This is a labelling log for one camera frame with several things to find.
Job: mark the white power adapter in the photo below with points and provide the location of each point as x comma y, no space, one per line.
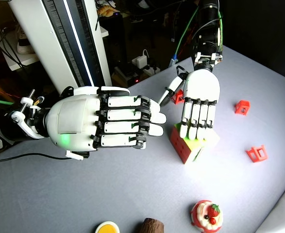
139,61

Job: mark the toy strawberry cake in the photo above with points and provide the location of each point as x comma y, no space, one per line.
206,216

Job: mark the toy bread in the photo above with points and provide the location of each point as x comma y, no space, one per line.
107,11

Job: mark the white shoe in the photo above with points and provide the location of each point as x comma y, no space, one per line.
24,46

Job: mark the grey table cloth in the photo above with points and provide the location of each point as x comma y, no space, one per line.
59,201

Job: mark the small red toy stool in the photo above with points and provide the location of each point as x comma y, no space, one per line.
256,154
177,98
242,107

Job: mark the white column with black strips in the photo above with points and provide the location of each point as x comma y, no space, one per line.
50,43

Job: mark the white disc with yellow centre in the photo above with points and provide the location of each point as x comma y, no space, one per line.
107,228

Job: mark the brown toy log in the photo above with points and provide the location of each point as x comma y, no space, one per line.
152,225

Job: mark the white power strip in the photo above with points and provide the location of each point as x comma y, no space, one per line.
152,70

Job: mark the device with red light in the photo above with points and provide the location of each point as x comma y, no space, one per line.
129,77

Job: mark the yellow red puzzle cube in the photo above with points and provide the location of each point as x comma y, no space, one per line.
181,145

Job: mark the black tower box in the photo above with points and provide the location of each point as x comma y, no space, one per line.
115,36

